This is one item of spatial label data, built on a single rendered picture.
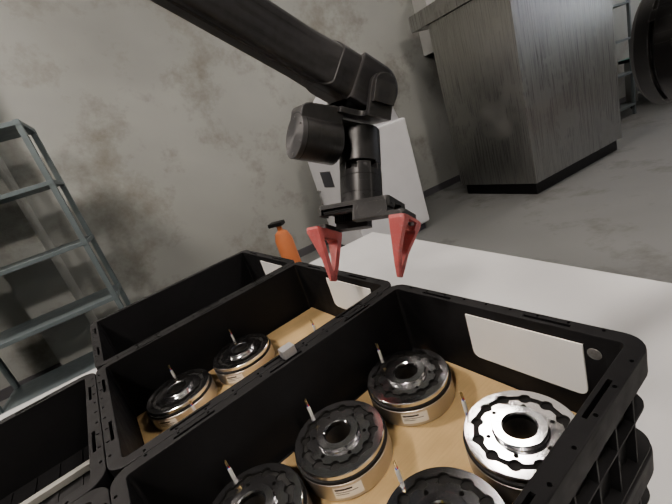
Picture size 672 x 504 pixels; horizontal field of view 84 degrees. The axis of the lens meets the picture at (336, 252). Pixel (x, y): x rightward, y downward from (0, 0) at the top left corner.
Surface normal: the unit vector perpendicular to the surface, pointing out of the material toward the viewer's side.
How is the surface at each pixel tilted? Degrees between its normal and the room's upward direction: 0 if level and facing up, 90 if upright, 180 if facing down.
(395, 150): 90
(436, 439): 0
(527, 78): 90
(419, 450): 0
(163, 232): 90
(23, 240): 90
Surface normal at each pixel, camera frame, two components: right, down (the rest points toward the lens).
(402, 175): 0.46, 0.15
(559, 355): -0.76, 0.43
